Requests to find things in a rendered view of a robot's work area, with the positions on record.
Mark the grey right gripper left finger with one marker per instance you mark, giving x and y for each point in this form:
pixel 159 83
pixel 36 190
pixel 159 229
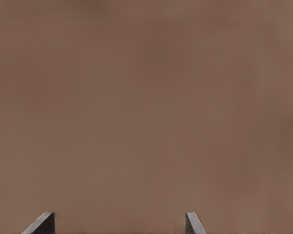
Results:
pixel 44 224

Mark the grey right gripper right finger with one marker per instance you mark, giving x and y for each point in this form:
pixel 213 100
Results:
pixel 194 225

